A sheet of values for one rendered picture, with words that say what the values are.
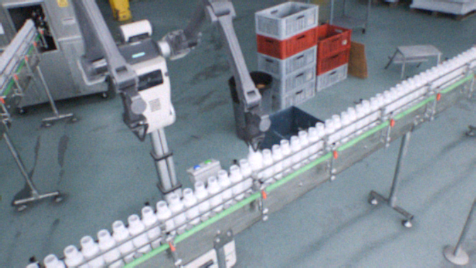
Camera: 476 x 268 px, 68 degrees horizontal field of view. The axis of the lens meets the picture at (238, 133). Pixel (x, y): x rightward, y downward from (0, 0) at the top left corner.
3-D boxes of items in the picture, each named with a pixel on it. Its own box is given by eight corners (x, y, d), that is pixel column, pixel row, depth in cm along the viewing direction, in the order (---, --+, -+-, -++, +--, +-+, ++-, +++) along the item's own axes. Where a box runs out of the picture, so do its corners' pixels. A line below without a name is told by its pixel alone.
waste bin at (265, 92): (248, 150, 363) (245, 94, 328) (225, 132, 395) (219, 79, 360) (282, 134, 383) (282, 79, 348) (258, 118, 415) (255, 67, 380)
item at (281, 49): (282, 60, 382) (282, 40, 370) (256, 52, 409) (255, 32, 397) (318, 44, 414) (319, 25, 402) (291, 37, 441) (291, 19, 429)
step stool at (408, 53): (418, 66, 500) (424, 37, 477) (436, 85, 449) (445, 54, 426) (384, 68, 503) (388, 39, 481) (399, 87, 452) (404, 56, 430)
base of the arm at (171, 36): (166, 34, 184) (175, 56, 186) (171, 29, 177) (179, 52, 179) (181, 30, 188) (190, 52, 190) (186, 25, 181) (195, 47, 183)
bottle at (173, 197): (170, 227, 151) (163, 198, 142) (179, 218, 156) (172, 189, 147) (181, 232, 149) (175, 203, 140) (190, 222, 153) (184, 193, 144)
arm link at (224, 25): (225, 3, 146) (202, 9, 141) (231, -2, 141) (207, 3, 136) (258, 103, 151) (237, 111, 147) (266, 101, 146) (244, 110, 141)
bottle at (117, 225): (128, 261, 138) (117, 232, 129) (117, 256, 141) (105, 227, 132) (139, 249, 143) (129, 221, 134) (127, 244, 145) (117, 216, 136)
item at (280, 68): (282, 79, 394) (282, 60, 381) (256, 70, 420) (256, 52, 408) (316, 62, 426) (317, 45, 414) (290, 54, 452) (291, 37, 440)
